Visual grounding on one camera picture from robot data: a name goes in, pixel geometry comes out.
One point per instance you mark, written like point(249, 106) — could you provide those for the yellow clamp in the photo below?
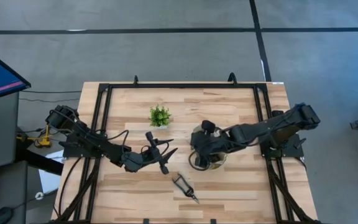
point(44, 141)

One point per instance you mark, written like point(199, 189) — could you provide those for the small black box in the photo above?
point(277, 112)

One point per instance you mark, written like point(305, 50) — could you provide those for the black aluminium table frame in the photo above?
point(182, 85)

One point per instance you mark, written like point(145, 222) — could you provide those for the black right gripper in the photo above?
point(210, 143)

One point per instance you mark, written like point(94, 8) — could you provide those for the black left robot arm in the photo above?
point(89, 143)

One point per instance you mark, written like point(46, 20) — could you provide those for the white paper sheet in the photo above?
point(50, 177)

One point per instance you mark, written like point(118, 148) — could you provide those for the black support beam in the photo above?
point(39, 161)

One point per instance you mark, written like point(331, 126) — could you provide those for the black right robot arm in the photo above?
point(269, 127)

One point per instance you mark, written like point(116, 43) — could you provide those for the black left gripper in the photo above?
point(141, 157)

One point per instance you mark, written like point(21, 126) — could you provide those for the artificial plant in white pot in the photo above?
point(160, 116)

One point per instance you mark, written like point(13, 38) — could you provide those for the beige green gardening bag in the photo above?
point(219, 160)

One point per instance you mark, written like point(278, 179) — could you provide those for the small white round disc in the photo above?
point(39, 195)

